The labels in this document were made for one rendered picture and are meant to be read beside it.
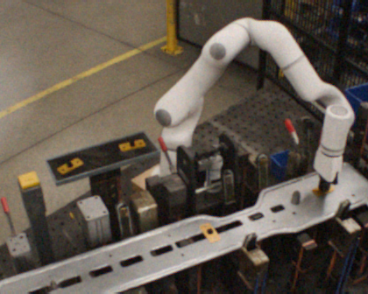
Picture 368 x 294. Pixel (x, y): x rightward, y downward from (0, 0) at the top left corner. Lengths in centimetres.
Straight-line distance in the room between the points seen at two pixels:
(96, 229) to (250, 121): 134
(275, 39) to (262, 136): 108
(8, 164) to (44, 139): 35
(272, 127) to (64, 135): 174
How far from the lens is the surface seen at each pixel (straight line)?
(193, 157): 183
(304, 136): 205
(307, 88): 181
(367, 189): 211
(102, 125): 413
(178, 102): 204
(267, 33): 179
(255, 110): 299
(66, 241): 227
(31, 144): 405
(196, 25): 480
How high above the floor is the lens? 230
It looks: 41 degrees down
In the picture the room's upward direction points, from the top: straight up
